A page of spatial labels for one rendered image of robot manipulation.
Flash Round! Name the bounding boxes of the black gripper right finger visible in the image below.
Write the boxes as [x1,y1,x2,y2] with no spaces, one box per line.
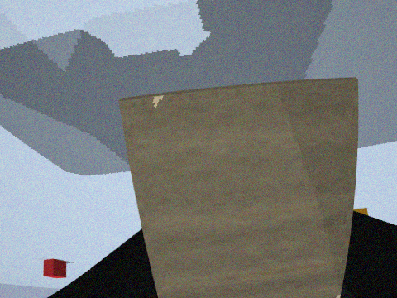
[340,210,397,298]

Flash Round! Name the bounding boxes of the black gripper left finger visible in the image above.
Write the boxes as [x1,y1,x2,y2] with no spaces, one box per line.
[47,229,159,298]

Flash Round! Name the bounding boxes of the small red block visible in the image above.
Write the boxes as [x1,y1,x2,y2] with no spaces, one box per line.
[43,258,67,278]

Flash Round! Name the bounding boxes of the orange block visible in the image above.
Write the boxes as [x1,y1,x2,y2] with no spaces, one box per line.
[354,208,368,215]

